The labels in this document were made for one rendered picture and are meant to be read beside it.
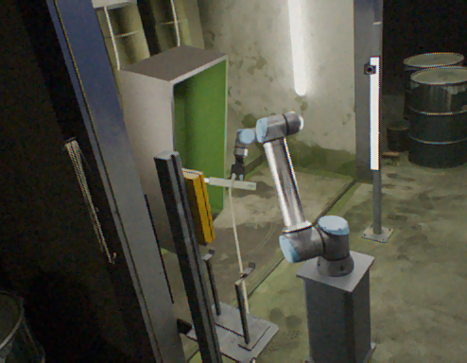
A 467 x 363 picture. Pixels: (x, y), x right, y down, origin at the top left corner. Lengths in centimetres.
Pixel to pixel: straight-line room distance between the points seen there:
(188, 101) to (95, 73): 145
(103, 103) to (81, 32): 26
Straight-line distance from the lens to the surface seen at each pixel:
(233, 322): 195
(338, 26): 422
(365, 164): 451
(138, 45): 388
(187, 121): 322
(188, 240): 149
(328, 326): 254
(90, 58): 177
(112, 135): 184
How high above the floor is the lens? 213
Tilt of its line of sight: 26 degrees down
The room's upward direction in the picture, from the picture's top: 9 degrees counter-clockwise
